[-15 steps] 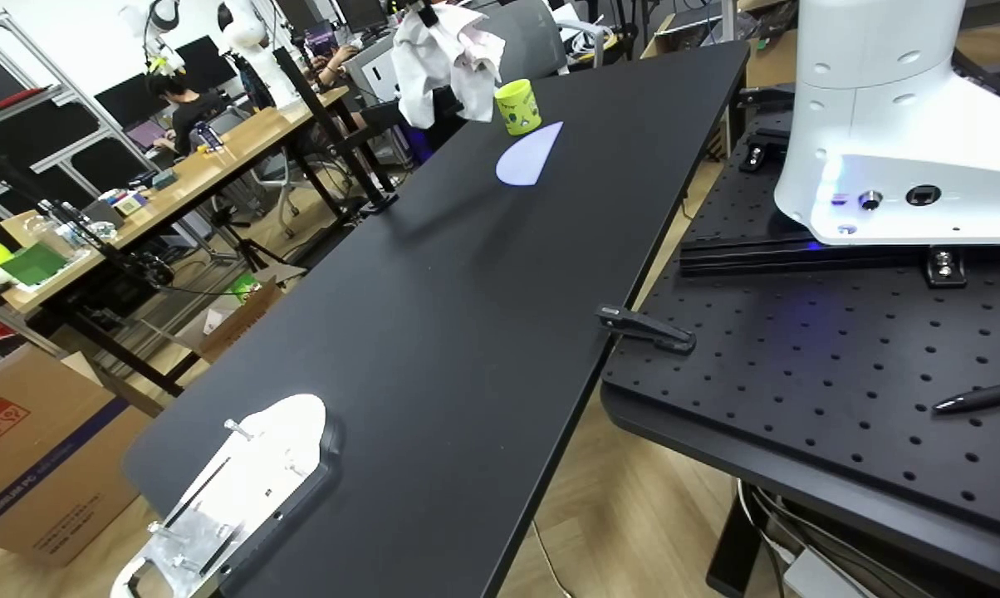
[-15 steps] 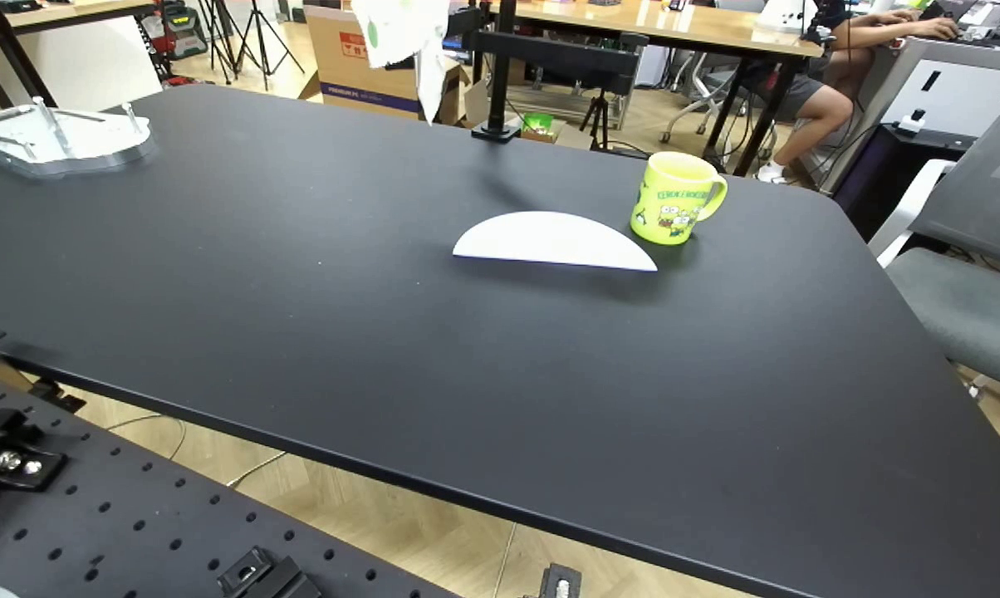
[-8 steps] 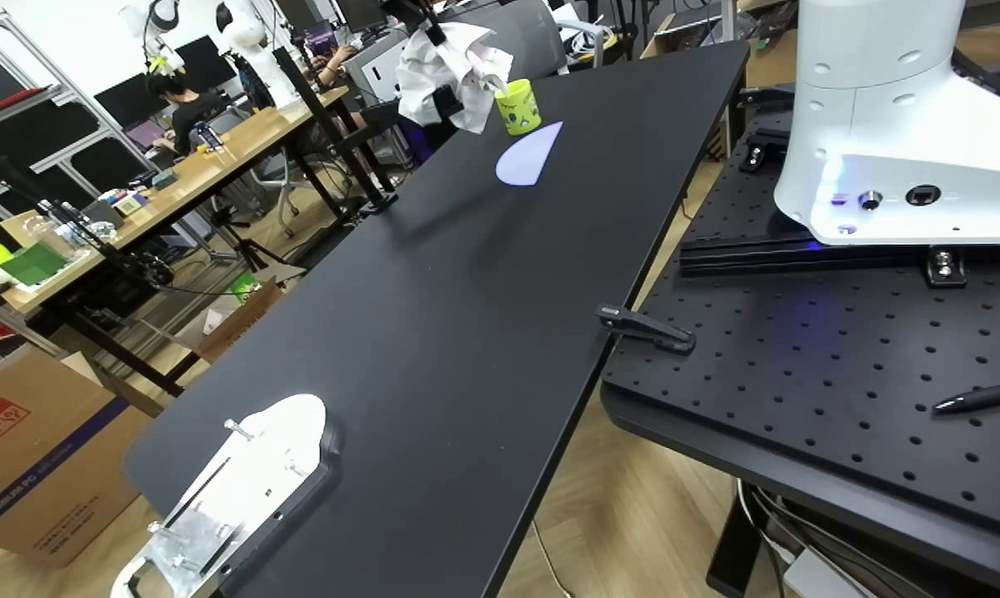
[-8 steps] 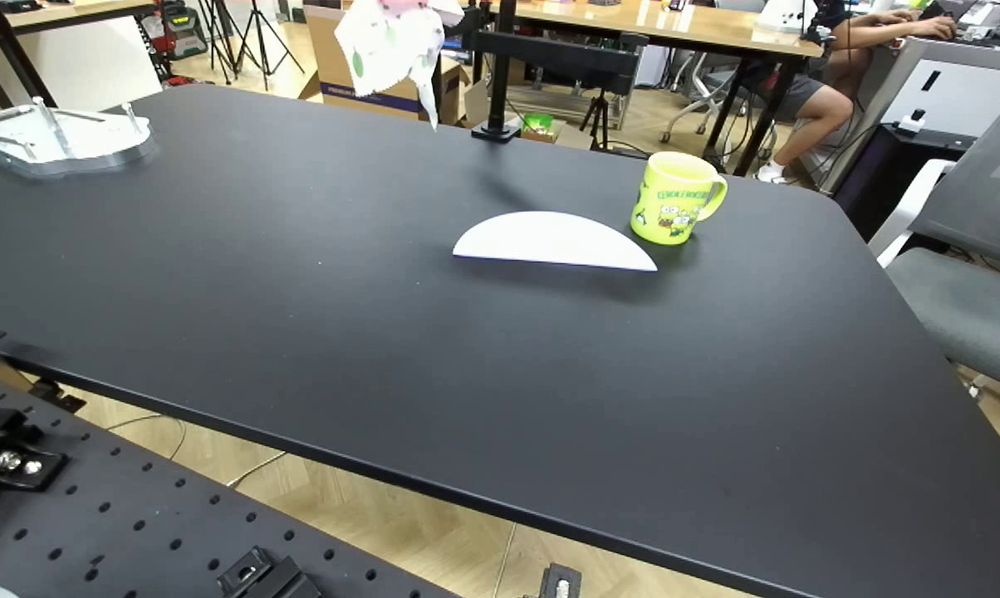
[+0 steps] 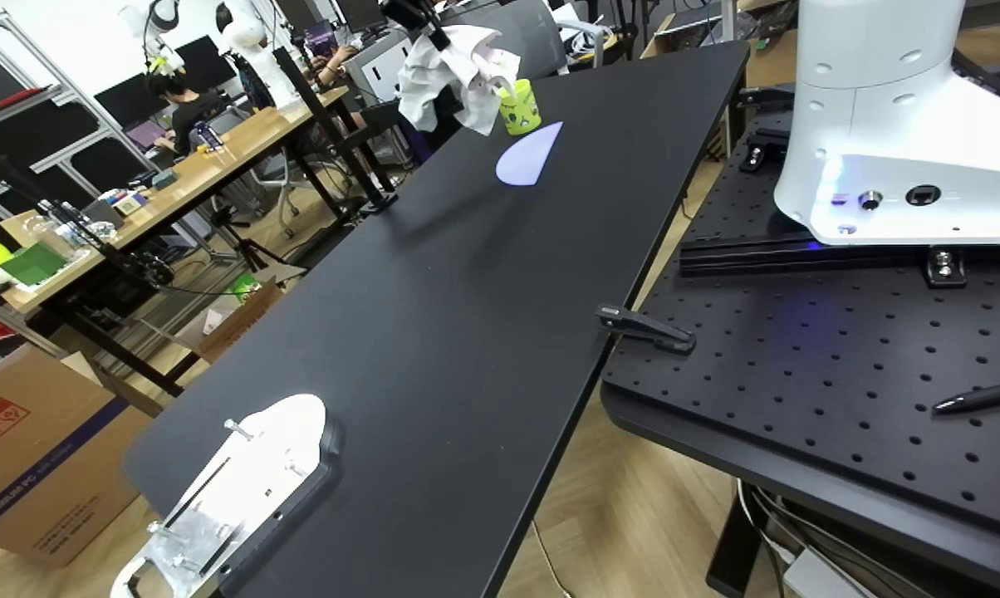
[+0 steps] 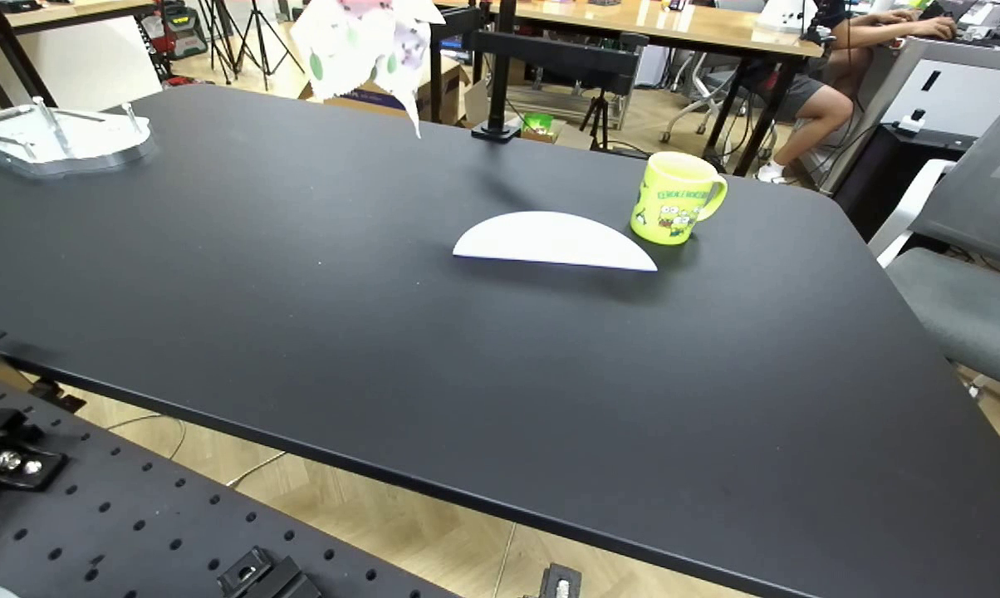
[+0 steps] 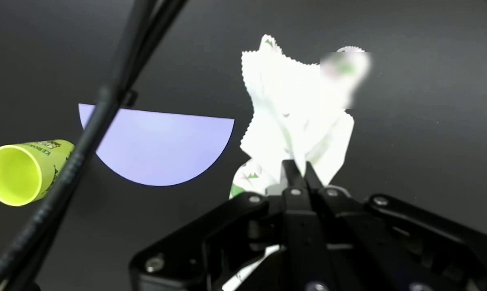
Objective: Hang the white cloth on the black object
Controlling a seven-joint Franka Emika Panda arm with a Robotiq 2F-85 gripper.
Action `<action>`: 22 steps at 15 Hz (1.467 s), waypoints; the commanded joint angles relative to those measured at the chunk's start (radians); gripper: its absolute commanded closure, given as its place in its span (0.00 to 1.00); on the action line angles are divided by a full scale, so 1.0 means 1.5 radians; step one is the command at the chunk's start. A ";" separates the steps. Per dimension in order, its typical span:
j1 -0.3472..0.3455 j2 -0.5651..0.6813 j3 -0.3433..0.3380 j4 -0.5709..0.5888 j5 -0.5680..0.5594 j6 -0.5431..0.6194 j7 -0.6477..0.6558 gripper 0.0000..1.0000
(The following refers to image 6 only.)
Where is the small green object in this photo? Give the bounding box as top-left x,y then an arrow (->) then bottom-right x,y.
517,108 -> 565,143

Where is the yellow-green mug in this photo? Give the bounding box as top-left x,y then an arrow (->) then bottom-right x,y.
626,149 -> 734,248

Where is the small black tripod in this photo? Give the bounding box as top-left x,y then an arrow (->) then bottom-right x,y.
578,86 -> 626,157

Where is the brown cardboard box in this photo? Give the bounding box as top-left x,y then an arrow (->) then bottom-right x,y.
303,60 -> 472,128

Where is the long wooden desk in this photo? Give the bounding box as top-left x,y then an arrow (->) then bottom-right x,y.
511,0 -> 829,67

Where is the seated person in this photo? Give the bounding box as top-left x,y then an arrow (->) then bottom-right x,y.
736,5 -> 957,190

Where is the black perforated breadboard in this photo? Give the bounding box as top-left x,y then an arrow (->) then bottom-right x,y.
0,313 -> 457,598

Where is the grey office chair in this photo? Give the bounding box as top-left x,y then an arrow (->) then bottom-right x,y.
868,108 -> 1000,398

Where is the white panel board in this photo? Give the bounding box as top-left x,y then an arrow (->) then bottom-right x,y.
14,15 -> 169,117

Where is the clear acrylic dish rack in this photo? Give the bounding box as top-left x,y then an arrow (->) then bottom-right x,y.
0,92 -> 157,183

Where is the white cabinet with black slots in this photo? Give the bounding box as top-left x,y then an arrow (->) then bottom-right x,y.
878,39 -> 1000,143

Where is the wooden desk with black legs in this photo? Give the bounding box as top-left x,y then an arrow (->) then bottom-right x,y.
0,0 -> 159,112

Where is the black mounting bracket with bolts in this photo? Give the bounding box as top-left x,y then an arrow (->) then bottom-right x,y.
0,405 -> 70,499

